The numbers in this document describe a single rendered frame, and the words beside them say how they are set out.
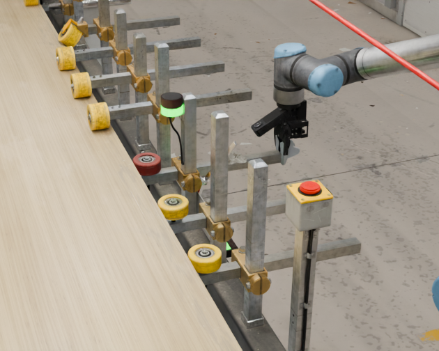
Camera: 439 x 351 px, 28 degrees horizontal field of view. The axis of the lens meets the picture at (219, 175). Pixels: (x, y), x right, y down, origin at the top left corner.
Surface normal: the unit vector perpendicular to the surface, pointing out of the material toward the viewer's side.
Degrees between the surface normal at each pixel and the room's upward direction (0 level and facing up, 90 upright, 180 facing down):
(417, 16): 90
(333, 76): 89
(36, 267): 0
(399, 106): 0
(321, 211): 90
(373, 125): 0
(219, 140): 90
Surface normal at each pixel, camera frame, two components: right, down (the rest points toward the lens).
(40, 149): 0.01, -0.88
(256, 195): 0.34, 0.46
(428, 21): -0.93, 0.16
